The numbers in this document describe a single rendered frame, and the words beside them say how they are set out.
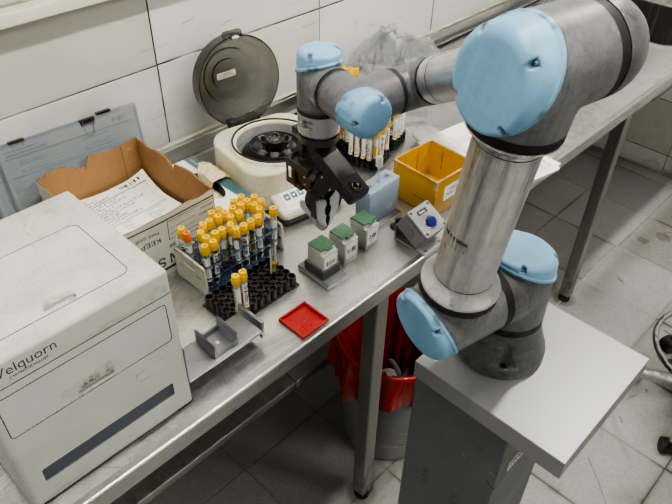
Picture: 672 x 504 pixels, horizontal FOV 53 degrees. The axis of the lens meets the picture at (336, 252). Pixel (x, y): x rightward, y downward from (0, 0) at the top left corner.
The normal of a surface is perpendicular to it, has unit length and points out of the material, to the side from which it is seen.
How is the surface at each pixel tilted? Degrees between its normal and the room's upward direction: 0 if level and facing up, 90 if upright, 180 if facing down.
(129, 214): 2
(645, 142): 90
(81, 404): 90
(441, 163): 90
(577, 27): 31
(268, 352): 0
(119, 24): 90
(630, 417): 0
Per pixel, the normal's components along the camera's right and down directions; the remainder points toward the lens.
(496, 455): -0.70, 0.45
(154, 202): 0.04, -0.76
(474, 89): -0.82, 0.26
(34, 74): 0.72, 0.46
